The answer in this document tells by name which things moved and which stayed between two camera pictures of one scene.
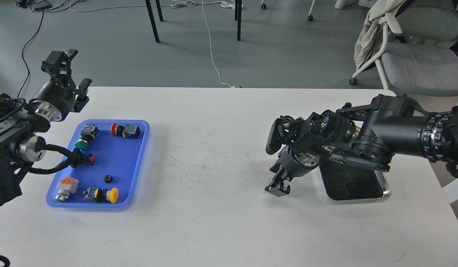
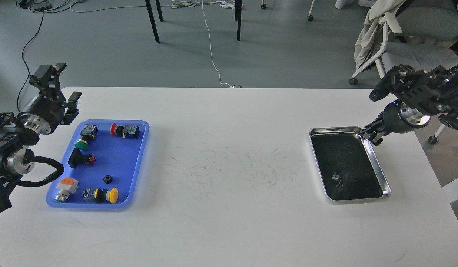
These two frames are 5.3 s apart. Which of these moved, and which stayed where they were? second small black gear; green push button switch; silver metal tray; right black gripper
Moved: right black gripper
Stayed: silver metal tray; green push button switch; second small black gear
